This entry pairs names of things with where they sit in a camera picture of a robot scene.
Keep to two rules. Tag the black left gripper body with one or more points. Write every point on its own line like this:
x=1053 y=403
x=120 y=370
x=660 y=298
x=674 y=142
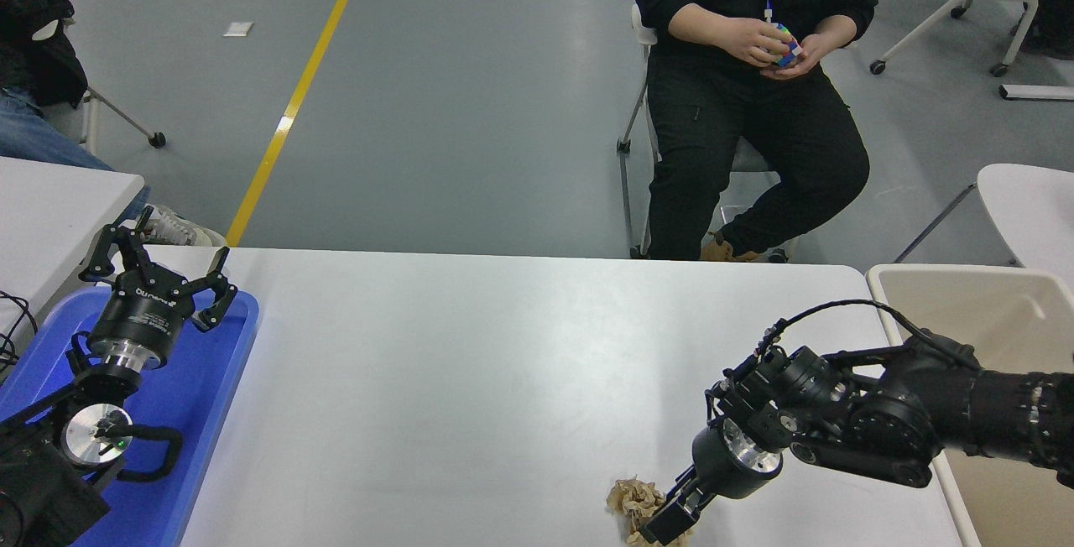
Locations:
x=143 y=316

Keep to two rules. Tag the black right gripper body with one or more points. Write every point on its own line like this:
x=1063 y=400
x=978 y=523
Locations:
x=723 y=467

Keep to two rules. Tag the tan paper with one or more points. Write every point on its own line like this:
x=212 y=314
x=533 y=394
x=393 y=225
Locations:
x=628 y=501

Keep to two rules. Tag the colourful puzzle cube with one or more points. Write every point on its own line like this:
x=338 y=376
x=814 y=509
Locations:
x=793 y=52

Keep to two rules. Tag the person's left forearm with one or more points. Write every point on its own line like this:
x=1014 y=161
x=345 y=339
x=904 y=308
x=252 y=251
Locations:
x=839 y=28

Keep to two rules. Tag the person's right forearm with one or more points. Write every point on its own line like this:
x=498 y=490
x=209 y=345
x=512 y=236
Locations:
x=696 y=23

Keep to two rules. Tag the person's left hand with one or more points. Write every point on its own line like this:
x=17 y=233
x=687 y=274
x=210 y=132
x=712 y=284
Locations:
x=810 y=56

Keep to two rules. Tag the person's right hand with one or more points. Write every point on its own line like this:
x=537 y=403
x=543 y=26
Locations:
x=751 y=39

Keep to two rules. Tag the white rectangular side table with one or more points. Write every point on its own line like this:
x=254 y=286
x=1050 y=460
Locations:
x=50 y=220

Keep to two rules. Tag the blue plastic tray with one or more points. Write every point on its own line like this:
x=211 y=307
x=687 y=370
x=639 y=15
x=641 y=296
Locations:
x=201 y=413

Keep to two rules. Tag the person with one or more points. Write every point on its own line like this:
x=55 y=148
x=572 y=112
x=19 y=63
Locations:
x=25 y=136
x=755 y=136
x=1057 y=27

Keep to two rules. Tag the silver floor outlet plate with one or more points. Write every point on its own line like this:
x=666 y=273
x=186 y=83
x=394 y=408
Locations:
x=730 y=216

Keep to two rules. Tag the large pale plastic bin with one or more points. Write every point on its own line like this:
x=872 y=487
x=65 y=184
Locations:
x=1007 y=320

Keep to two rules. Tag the white round table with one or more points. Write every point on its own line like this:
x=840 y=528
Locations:
x=1032 y=211

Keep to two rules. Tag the white flat bar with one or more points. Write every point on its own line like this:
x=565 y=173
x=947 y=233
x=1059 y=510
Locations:
x=1040 y=92

